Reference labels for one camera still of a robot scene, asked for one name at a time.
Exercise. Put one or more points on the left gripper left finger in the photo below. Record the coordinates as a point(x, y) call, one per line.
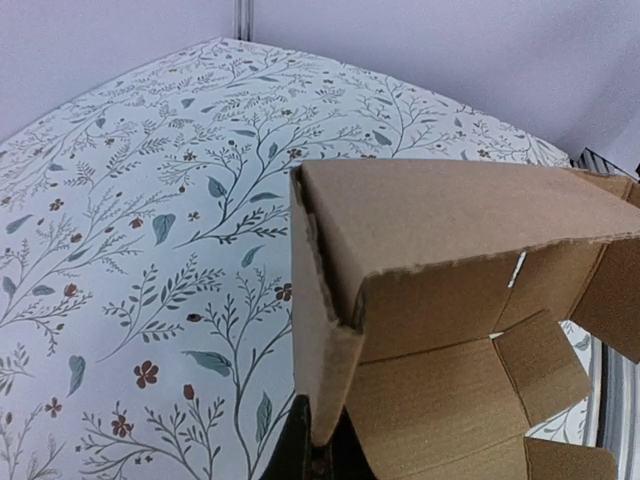
point(291, 458)

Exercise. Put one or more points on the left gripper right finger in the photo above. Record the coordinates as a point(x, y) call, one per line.
point(347, 460)

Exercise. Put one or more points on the brown cardboard box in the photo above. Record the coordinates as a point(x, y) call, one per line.
point(428, 298)

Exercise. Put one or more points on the floral patterned table mat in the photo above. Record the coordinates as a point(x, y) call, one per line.
point(145, 276)

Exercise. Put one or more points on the aluminium front rail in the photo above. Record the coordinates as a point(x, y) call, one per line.
point(610, 420)

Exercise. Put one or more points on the left aluminium frame post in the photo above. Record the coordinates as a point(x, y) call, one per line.
point(243, 19)

